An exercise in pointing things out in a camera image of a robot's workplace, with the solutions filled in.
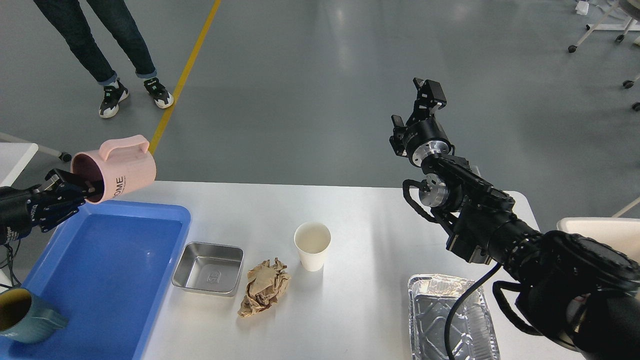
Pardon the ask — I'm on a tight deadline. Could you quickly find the cream plastic bin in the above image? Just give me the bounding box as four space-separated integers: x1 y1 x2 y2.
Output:
557 217 640 262

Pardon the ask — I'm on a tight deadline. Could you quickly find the white paper cup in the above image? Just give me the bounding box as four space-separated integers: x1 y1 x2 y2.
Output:
294 221 332 272

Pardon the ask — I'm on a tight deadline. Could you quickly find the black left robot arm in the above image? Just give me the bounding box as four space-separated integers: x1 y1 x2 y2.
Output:
0 168 105 245

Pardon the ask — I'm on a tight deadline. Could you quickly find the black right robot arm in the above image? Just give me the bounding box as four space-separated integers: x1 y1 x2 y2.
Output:
390 78 640 360

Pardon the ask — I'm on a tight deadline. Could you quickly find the blue plastic tray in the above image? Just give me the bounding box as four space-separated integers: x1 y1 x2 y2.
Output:
1 200 192 360

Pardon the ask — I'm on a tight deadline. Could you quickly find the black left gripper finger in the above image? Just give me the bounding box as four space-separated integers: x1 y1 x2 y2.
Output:
38 198 86 233
44 168 103 198

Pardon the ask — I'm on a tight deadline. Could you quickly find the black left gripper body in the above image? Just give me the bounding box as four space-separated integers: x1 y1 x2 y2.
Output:
0 186 48 246

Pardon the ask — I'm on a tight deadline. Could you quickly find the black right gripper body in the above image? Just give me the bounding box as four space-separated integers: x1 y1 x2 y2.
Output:
403 116 454 167

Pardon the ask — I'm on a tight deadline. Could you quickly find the stainless steel square tray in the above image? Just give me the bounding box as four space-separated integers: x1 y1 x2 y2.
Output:
171 242 245 297

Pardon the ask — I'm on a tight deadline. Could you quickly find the aluminium foil tray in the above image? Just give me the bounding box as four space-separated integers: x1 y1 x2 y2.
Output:
407 274 501 360

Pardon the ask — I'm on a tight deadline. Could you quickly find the white side table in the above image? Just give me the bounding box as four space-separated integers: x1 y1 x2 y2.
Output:
0 142 39 187

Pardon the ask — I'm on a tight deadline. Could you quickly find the crumpled brown paper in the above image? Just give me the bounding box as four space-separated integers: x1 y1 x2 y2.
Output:
237 257 291 318

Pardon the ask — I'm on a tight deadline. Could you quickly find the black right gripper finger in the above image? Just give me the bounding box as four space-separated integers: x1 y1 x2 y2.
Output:
412 77 448 121
389 114 408 158

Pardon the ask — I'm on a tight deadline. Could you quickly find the person in dark jeans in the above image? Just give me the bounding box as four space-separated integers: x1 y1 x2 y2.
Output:
32 0 175 119

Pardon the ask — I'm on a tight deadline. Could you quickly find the pink plastic mug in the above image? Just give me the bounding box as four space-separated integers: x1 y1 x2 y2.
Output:
70 134 157 204

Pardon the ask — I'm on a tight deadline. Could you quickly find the white wheeled frame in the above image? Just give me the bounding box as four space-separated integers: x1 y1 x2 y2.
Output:
567 0 640 113

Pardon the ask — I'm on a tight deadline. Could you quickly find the teal ceramic mug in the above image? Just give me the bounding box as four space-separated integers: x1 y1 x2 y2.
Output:
0 287 69 344

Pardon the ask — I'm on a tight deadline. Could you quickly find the black cable bundle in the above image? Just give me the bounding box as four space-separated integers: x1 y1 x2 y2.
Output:
0 240 22 292

